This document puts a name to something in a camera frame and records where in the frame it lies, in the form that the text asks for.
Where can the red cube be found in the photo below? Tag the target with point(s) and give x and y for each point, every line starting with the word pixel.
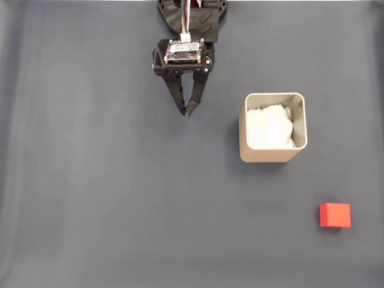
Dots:
pixel 336 214

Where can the beige square metal box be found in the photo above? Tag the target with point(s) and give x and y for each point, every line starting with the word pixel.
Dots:
pixel 264 156

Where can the camera circuit board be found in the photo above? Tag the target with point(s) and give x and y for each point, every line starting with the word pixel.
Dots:
pixel 183 51

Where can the white crumpled tissue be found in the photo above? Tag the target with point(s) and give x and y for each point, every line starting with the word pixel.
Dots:
pixel 270 129

